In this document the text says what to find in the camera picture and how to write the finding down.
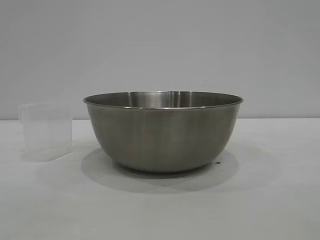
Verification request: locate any stainless steel mixing bowl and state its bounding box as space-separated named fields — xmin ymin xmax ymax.
xmin=82 ymin=90 xmax=245 ymax=174

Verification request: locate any clear plastic measuring cup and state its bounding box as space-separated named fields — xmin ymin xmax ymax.
xmin=19 ymin=102 xmax=74 ymax=163

